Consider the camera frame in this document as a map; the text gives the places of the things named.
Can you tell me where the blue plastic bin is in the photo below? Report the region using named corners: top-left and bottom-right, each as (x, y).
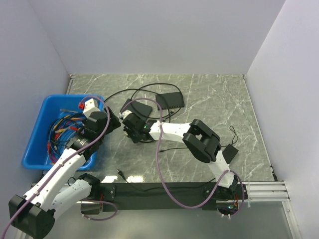
top-left (22, 95), bottom-right (104, 171)

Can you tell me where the bundle of coloured cables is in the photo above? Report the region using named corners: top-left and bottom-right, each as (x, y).
top-left (46, 108), bottom-right (95, 166)

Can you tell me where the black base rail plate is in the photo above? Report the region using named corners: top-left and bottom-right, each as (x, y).
top-left (100, 181), bottom-right (248, 211)

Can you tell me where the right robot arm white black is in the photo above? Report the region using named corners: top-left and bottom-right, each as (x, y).
top-left (120, 111), bottom-right (246, 208)

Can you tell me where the black ethernet cable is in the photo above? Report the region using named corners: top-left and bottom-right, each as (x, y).
top-left (103, 83), bottom-right (184, 143)

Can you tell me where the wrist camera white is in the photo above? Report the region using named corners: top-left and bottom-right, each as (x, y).
top-left (119, 110), bottom-right (132, 120)
top-left (78, 98), bottom-right (100, 118)

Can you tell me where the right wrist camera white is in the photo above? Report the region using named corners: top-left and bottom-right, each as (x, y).
top-left (119, 110), bottom-right (132, 120)

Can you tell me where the black network switch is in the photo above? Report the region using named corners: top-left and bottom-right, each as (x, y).
top-left (120, 99), bottom-right (153, 121)
top-left (155, 92), bottom-right (185, 110)

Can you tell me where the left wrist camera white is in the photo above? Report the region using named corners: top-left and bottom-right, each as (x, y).
top-left (78, 98), bottom-right (100, 118)

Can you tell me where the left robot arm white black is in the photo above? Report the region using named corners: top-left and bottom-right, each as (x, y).
top-left (8, 106), bottom-right (121, 239)

